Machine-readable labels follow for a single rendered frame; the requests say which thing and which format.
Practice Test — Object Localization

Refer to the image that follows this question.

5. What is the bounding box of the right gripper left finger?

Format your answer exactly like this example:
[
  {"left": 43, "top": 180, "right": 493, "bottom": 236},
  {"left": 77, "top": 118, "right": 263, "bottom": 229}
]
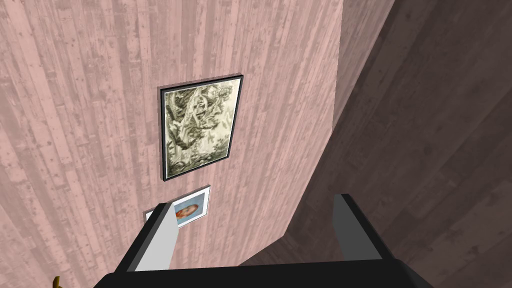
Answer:
[{"left": 115, "top": 202, "right": 180, "bottom": 274}]

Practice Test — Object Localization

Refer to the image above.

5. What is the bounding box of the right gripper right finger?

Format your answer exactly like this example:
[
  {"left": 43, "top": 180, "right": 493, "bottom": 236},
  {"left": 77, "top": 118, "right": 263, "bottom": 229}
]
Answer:
[{"left": 332, "top": 193, "right": 396, "bottom": 263}]

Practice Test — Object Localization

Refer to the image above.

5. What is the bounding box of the white framed portrait picture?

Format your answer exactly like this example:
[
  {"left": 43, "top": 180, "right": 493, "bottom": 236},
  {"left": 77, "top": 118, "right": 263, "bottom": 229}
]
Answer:
[{"left": 143, "top": 184, "right": 212, "bottom": 229}]

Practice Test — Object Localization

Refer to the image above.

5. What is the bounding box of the black framed tree picture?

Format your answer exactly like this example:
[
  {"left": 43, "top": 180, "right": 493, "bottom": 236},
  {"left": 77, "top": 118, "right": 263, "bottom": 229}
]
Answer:
[{"left": 159, "top": 73, "right": 245, "bottom": 183}]

